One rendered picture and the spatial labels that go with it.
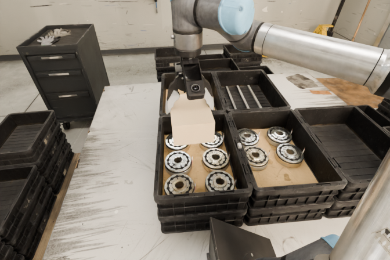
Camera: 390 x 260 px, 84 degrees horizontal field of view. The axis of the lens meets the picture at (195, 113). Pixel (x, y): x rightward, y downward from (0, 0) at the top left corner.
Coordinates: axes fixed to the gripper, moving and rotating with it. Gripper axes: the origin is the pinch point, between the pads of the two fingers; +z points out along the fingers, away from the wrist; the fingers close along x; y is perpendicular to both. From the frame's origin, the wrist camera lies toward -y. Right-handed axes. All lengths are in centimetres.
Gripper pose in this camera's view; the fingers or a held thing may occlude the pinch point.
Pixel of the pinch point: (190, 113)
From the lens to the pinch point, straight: 67.2
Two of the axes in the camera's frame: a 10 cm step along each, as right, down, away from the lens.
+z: 0.0, 8.0, 6.0
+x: -9.9, 0.9, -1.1
